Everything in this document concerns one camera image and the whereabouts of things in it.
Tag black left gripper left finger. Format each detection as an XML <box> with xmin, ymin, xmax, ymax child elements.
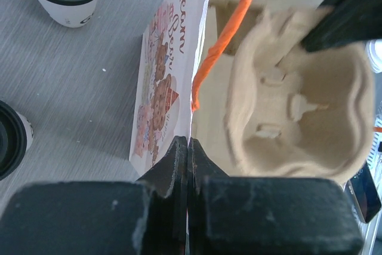
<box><xmin>1</xmin><ymin>136</ymin><xmax>187</xmax><ymax>254</ymax></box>

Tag paper bag with orange handles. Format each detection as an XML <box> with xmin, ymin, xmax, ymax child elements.
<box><xmin>128</xmin><ymin>0</ymin><xmax>353</xmax><ymax>178</ymax></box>

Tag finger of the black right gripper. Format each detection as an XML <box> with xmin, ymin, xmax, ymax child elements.
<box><xmin>303</xmin><ymin>0</ymin><xmax>381</xmax><ymax>53</ymax></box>

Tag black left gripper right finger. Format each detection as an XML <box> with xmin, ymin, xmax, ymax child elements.
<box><xmin>187</xmin><ymin>139</ymin><xmax>363</xmax><ymax>254</ymax></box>

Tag brown cardboard cup carrier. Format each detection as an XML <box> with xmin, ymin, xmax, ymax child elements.
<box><xmin>224</xmin><ymin>7</ymin><xmax>375</xmax><ymax>184</ymax></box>

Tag white paper cup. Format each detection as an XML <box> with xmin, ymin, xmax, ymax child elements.
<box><xmin>16</xmin><ymin>112</ymin><xmax>34</xmax><ymax>151</ymax></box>
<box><xmin>38</xmin><ymin>0</ymin><xmax>98</xmax><ymax>28</ymax></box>

